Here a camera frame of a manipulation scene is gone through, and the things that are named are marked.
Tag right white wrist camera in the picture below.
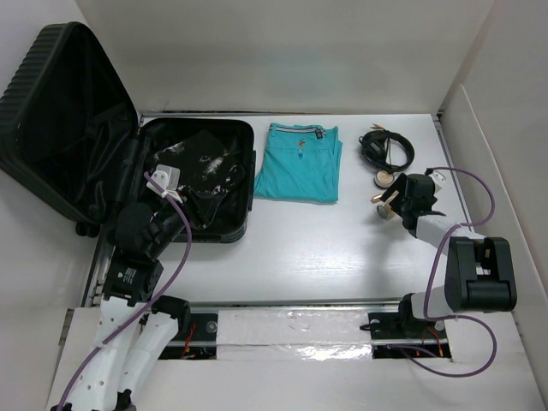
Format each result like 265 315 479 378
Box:
425 169 447 192

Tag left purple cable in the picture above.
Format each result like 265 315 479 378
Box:
57 170 194 411

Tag turquoise shorts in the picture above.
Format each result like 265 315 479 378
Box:
253 123 343 204

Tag gold makeup brush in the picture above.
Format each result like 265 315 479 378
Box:
371 188 399 204

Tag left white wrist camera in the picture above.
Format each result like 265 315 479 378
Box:
145 164 180 201

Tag silver aluminium rail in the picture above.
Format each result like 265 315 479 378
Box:
167 291 402 309

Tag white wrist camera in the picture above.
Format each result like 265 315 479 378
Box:
425 169 447 192
145 164 180 201

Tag black wired headphones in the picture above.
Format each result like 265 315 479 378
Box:
358 123 415 174

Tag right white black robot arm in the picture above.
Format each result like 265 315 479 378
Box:
380 169 517 337

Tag black white tie-dye shirt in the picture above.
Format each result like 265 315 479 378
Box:
151 130 247 203

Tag purple cable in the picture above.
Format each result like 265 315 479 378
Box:
402 167 498 378
57 170 194 411

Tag black hard-shell suitcase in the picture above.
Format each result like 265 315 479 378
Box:
1 21 256 243

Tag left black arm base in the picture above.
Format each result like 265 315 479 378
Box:
159 313 218 360

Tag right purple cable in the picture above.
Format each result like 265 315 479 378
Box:
402 167 498 378

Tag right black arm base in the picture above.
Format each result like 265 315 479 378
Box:
360 312 452 360

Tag round beige powder compact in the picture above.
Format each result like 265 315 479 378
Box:
373 170 395 189

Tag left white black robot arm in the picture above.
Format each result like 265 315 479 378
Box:
53 192 196 410

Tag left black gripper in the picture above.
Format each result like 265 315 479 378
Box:
149 184 221 255

